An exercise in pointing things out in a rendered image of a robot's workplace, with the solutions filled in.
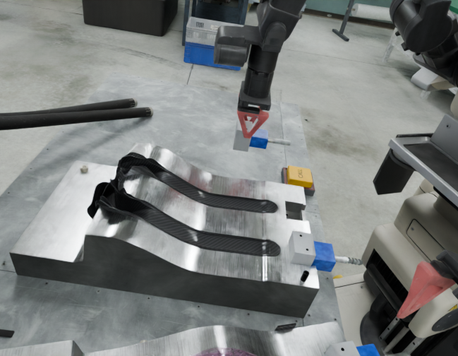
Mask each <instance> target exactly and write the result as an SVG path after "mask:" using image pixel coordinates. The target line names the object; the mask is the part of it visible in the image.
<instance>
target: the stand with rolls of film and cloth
mask: <svg viewBox="0 0 458 356"><path fill-rule="evenodd" d="M353 4H354V0H350V1H349V5H348V7H347V10H346V13H345V16H344V20H343V22H342V26H341V28H340V31H338V30H337V29H332V31H333V32H334V33H335V34H336V35H338V36H339V37H340V38H342V39H343V40H344V41H346V42H348V41H349V38H348V37H346V36H345V35H343V33H344V29H345V27H346V23H347V21H348V18H349V14H350V13H351V14H352V16H355V17H361V18H371V19H377V20H387V21H391V18H390V12H389V10H390V8H386V7H381V6H371V5H366V4H354V6H353ZM352 6H353V8H352Z"/></svg>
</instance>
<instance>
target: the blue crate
mask: <svg viewBox="0 0 458 356"><path fill-rule="evenodd" d="M214 48H215V46H213V45H208V44H200V43H194V42H187V41H185V50H184V59H183V61H184V62H185V63H190V64H199V65H203V66H212V67H217V68H222V69H231V70H236V71H240V70H241V67H237V66H226V65H219V64H214V55H213V54H214Z"/></svg>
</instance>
